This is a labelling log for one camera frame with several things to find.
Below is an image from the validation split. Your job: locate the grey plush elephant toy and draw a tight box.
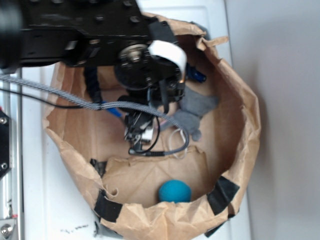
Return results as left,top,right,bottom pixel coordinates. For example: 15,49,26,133
170,86,219,142

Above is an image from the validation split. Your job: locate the black metal bracket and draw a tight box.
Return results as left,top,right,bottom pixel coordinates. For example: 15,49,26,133
0,106,13,180

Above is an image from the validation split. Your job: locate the dark blue rope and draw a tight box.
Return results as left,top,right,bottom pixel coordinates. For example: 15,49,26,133
83,62,207,118

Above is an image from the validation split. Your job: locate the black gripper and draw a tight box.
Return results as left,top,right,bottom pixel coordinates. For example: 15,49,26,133
114,40,187,150

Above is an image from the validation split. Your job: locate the grey braided cable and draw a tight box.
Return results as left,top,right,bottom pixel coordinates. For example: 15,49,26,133
0,73,190,158

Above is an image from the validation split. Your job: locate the teal ball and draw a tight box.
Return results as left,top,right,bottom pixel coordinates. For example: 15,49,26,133
158,179,192,203

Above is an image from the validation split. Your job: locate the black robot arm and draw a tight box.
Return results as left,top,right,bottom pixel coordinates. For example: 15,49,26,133
0,0,188,157

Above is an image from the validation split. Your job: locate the aluminium frame rail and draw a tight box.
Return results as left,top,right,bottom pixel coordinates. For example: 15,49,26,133
0,81,25,240

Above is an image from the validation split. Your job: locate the brown paper bag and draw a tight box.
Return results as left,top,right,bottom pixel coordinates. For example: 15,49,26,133
43,19,261,240

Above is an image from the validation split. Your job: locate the thin black cable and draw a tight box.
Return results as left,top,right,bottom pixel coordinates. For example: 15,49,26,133
0,87,161,156

